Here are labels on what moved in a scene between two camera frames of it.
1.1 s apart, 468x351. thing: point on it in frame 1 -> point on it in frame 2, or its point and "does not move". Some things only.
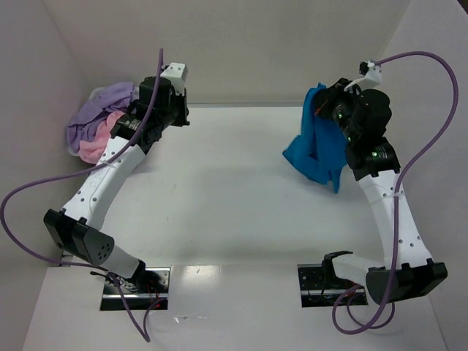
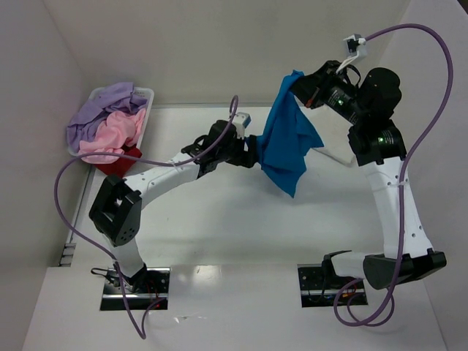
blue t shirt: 320,151 -> 284,148
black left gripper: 183,108 -> 243,153
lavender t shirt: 113,97 does not move
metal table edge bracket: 67,257 does not move
